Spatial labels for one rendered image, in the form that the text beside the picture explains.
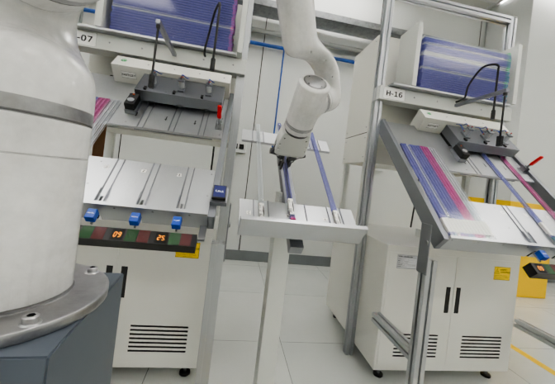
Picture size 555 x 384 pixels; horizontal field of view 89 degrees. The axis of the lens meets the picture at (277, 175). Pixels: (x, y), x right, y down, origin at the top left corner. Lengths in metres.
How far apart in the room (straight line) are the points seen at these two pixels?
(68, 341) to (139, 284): 0.95
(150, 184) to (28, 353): 0.69
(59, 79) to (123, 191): 0.64
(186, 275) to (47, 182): 0.95
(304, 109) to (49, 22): 0.53
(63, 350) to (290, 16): 0.69
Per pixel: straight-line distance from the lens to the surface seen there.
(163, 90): 1.27
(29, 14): 0.44
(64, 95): 0.34
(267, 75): 2.98
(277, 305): 1.05
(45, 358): 0.31
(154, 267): 1.24
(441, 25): 3.95
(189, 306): 1.28
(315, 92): 0.73
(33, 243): 0.34
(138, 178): 0.97
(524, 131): 3.59
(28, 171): 0.33
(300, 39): 0.74
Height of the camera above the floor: 0.86
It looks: level
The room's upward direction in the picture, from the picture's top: 7 degrees clockwise
